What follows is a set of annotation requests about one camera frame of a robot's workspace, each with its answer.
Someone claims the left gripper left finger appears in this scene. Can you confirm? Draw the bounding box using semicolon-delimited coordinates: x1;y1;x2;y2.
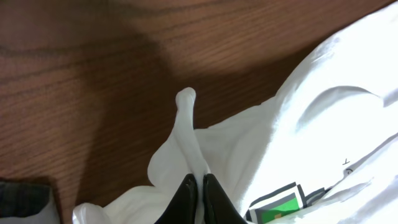
155;174;198;224

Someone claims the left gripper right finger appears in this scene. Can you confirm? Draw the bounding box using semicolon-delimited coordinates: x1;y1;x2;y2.
203;174;247;224

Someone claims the white t-shirt with robot print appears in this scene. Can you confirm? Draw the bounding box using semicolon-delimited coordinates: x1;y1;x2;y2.
72;3;397;224

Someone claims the folded grey olive garment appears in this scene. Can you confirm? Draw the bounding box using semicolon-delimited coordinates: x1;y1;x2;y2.
1;177;62;224

